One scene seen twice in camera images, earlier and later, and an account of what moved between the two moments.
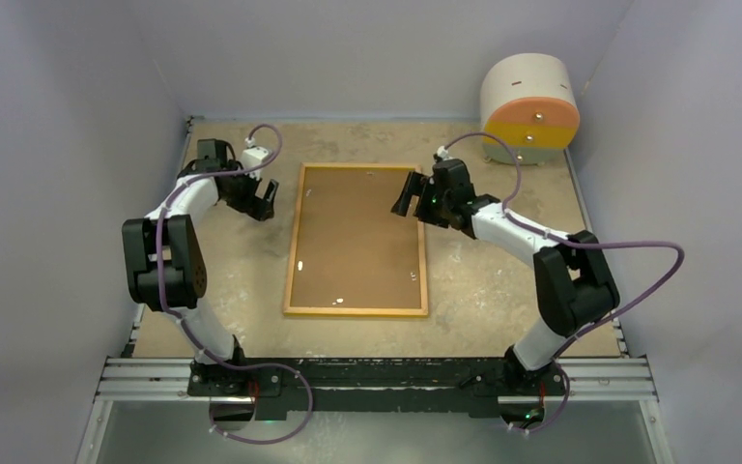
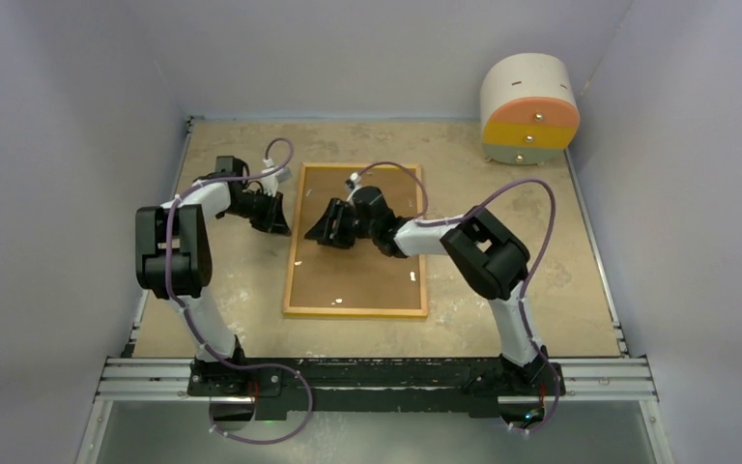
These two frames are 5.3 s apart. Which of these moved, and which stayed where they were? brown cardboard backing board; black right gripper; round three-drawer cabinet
Moved: black right gripper
Stayed: round three-drawer cabinet; brown cardboard backing board
